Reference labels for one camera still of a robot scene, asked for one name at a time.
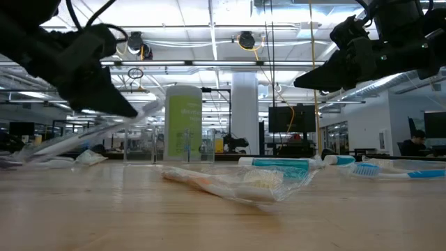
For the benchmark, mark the black monitor on stand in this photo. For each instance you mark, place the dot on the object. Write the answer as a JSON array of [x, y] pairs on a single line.
[[291, 118]]

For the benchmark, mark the green disinfecting wipes canister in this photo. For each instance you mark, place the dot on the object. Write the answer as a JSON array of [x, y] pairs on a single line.
[[183, 122]]

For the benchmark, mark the yellow bin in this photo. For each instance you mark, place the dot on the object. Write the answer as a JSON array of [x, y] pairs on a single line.
[[219, 145]]

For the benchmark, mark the teal mouthwash bottle white cap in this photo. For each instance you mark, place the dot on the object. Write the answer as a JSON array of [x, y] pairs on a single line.
[[343, 160], [278, 163]]

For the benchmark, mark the black desk monitor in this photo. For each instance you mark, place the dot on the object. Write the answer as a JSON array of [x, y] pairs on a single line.
[[21, 128], [435, 123]]

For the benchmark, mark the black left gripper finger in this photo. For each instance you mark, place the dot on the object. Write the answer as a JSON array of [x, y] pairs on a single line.
[[94, 94]]

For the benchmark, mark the black table frame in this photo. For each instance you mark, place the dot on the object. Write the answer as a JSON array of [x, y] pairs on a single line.
[[226, 157]]

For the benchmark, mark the clear acrylic organizer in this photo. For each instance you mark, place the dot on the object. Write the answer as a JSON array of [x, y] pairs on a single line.
[[139, 150]]

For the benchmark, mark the overhead aluminium frame rail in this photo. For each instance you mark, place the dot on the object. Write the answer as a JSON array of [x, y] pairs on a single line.
[[157, 63]]

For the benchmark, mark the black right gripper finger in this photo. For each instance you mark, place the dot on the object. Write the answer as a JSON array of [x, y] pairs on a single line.
[[331, 75]]

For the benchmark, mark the seated person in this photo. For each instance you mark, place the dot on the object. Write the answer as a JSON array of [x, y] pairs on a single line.
[[413, 146]]

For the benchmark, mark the black camera rig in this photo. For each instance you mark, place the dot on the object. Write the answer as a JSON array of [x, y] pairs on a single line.
[[233, 143]]

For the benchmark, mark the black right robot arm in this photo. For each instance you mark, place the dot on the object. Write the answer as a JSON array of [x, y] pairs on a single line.
[[400, 28]]

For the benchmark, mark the white building column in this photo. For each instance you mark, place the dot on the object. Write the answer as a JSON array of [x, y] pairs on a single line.
[[245, 111]]

